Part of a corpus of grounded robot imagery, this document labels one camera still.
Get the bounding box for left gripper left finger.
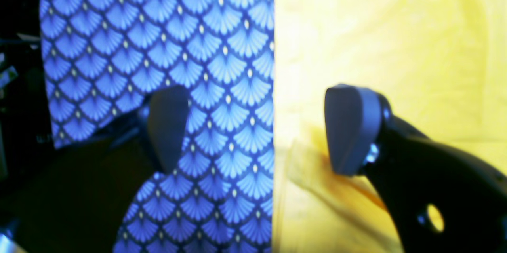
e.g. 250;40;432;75
1;85;189;253

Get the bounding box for blue fan-patterned tablecloth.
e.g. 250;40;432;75
39;0;274;253

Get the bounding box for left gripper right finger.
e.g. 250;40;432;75
324;84;507;253

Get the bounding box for yellow T-shirt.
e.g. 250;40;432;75
272;0;507;253

